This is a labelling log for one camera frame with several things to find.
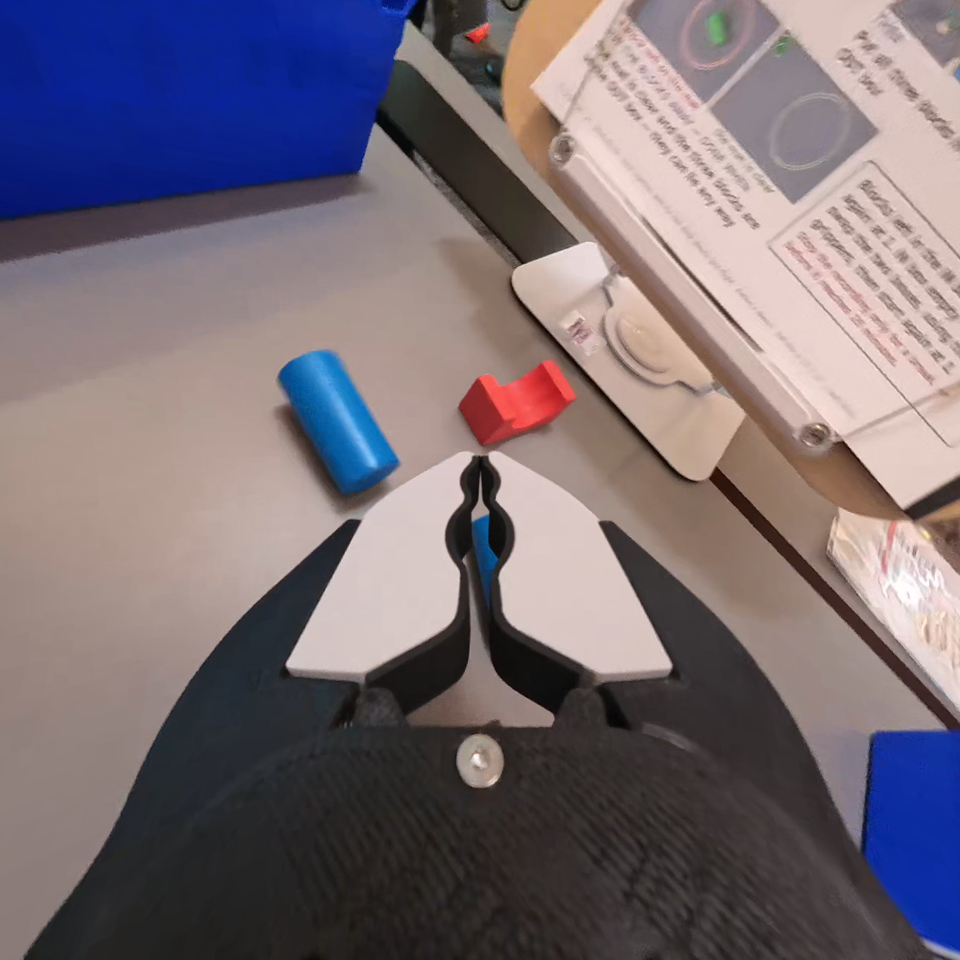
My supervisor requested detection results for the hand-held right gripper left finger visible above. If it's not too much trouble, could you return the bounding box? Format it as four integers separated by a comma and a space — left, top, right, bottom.
283, 450, 483, 714

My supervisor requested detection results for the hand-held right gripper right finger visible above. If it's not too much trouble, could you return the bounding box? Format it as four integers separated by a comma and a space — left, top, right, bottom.
478, 450, 675, 715

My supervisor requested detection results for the small blue cylinder block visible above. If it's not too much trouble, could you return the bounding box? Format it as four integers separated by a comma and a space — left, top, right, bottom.
471, 513, 502, 610

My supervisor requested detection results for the large blue cylinder block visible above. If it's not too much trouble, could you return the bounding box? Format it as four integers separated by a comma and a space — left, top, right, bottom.
277, 348, 401, 498

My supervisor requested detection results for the red wooden arch block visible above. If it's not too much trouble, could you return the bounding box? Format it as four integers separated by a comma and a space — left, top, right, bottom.
457, 360, 579, 447

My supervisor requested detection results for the blue plastic bin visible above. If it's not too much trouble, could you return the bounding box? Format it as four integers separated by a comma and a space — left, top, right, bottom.
0, 0, 417, 222

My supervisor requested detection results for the white stand base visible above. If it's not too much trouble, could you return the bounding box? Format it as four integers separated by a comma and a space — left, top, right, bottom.
511, 241, 747, 483

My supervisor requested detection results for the white page holder bar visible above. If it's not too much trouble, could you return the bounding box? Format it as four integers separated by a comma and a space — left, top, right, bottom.
547, 131, 837, 453

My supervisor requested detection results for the clear plastic bag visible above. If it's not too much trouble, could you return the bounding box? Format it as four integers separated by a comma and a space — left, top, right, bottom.
826, 510, 960, 710

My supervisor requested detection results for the blue bin white label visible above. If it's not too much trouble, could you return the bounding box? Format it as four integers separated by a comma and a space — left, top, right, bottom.
861, 731, 960, 957

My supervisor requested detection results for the black table divider strip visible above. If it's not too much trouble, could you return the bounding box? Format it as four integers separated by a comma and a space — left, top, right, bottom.
375, 60, 594, 267

